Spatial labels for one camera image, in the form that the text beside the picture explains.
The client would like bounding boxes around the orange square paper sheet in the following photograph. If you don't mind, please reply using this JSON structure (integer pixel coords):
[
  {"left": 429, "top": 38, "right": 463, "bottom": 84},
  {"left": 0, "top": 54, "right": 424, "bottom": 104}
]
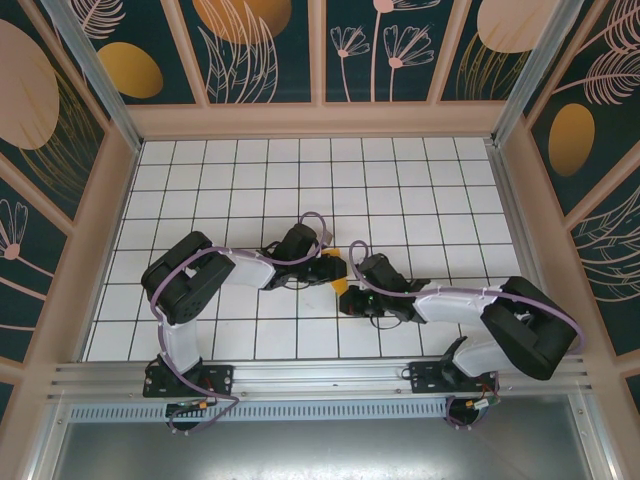
[{"left": 319, "top": 247, "right": 350, "bottom": 297}]

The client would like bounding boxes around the grey metal sheet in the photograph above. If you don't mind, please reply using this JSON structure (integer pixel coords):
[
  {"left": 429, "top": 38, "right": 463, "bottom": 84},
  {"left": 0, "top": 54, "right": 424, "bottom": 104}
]
[{"left": 27, "top": 394, "right": 616, "bottom": 480}]

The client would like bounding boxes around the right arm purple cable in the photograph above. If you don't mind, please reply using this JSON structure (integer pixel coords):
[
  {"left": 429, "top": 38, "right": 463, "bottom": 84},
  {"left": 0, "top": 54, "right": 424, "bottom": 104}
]
[{"left": 348, "top": 240, "right": 587, "bottom": 431}]

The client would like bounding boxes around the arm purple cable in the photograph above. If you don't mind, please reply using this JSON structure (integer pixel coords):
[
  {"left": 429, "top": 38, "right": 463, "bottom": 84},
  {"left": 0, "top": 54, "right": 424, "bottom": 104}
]
[
  {"left": 348, "top": 240, "right": 587, "bottom": 431},
  {"left": 149, "top": 210, "right": 335, "bottom": 435}
]

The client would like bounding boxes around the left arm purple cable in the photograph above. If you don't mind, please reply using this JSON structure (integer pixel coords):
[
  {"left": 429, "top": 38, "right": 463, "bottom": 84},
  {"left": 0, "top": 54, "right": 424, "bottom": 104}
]
[{"left": 149, "top": 210, "right": 335, "bottom": 435}]

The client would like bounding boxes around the aluminium mounting rail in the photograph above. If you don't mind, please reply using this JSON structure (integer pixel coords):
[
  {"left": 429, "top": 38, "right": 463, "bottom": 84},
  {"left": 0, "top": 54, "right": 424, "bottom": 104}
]
[{"left": 46, "top": 352, "right": 595, "bottom": 404}]

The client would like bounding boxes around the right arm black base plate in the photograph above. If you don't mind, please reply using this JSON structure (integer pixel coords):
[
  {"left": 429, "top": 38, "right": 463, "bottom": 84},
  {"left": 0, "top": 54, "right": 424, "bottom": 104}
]
[{"left": 408, "top": 360, "right": 501, "bottom": 396}]

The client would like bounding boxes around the slotted grey cable duct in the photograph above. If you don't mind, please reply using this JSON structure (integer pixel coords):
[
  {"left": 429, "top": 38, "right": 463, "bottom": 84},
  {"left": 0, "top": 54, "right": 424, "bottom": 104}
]
[{"left": 67, "top": 401, "right": 451, "bottom": 424}]

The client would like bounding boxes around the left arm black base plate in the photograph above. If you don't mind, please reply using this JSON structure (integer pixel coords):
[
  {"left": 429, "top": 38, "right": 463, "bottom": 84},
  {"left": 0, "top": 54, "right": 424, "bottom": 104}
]
[{"left": 142, "top": 363, "right": 236, "bottom": 399}]

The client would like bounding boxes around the aluminium side rail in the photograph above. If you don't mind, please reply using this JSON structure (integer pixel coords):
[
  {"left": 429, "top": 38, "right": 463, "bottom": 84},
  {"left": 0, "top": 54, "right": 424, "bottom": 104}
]
[{"left": 487, "top": 139, "right": 571, "bottom": 357}]

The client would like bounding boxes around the aluminium frame post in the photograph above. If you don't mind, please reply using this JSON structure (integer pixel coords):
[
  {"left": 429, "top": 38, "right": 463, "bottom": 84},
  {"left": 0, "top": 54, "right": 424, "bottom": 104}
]
[
  {"left": 489, "top": 0, "right": 585, "bottom": 147},
  {"left": 41, "top": 0, "right": 145, "bottom": 154}
]

